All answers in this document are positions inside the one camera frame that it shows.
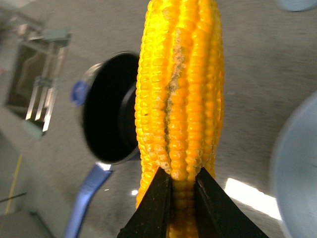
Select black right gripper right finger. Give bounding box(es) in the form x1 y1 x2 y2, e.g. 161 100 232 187
195 168 267 238

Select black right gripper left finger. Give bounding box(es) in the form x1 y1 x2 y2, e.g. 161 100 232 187
118 168 172 238

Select yellow corn cob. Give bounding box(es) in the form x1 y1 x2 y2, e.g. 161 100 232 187
135 0 224 238

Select glass pot lid blue knob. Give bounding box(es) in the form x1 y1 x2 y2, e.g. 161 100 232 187
70 61 105 108

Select dark blue pot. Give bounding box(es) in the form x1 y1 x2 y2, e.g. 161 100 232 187
63 51 139 238

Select light blue plate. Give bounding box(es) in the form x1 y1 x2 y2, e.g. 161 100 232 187
271 93 317 238

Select green metal dish rack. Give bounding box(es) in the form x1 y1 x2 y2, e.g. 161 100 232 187
5 13 71 139

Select light blue cup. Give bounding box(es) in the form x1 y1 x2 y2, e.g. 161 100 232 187
276 0 317 12

